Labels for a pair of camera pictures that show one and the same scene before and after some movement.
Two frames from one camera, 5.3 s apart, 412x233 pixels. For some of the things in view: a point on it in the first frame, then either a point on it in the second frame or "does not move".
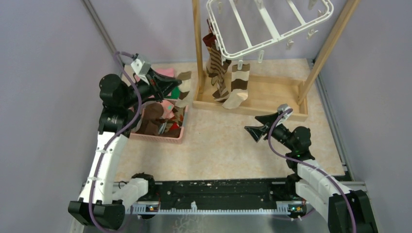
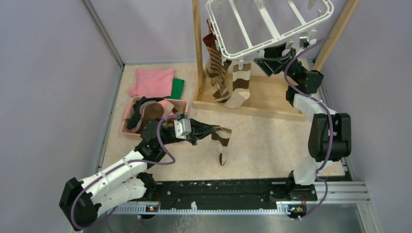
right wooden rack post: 346,14 does not move
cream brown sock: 184,87 → 222,137
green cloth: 175,93 does not move
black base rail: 265,189 does not move
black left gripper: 156,86 → 199,130
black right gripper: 257,131 → 270,66
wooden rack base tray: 267,95 does not move
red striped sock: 210,39 does not move
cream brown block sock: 239,90 does not move
